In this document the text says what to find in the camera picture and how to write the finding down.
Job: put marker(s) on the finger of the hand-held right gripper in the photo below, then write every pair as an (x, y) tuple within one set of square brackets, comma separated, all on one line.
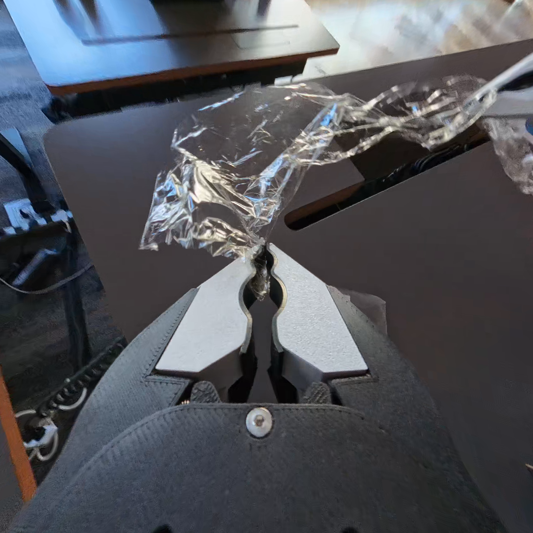
[(516, 68), (516, 106)]

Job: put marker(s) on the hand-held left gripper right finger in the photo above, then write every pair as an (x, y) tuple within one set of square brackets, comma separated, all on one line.
[(320, 333)]

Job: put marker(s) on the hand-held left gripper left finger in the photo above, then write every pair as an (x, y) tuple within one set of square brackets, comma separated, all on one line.
[(204, 333)]

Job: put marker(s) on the clear plastic wrap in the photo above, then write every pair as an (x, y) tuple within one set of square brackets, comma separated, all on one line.
[(200, 166)]

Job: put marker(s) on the white power strip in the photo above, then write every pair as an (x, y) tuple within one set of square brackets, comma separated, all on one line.
[(25, 212)]

